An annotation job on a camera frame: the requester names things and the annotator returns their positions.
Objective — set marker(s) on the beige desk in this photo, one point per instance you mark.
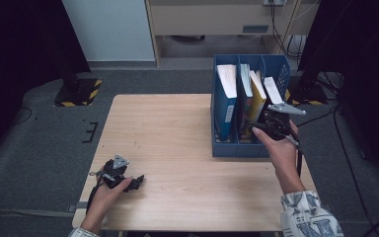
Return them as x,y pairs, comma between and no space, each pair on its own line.
210,19

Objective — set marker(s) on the blue plastic file rack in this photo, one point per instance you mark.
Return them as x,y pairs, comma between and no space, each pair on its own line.
233,151

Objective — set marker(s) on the yellow book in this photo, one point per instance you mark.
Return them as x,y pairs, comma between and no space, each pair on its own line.
256,105

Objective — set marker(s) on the white power strip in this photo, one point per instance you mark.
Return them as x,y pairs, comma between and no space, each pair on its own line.
273,2

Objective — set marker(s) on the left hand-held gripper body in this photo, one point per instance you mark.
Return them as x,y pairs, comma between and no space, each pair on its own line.
115,170

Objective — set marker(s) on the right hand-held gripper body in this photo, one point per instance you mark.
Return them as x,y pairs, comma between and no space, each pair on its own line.
278,125

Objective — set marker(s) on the black curtain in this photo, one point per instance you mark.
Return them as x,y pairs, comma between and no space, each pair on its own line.
19,39
368,49

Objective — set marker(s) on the thick blue-spine book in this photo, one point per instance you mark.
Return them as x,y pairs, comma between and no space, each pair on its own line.
225,115

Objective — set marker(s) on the person's right hand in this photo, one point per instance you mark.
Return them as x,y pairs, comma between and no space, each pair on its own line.
284,151

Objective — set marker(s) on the white cabinet panel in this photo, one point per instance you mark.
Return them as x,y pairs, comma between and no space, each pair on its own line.
112,29

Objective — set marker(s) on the person's left hand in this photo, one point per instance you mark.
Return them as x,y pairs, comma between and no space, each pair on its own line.
110,197

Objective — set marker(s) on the grey tape strip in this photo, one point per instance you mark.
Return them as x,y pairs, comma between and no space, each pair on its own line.
77,206

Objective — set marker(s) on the glossy blue book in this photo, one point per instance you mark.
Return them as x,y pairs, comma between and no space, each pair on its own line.
245,79

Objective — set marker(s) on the black stand with striped base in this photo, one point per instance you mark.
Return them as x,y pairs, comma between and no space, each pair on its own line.
309,94
79,94

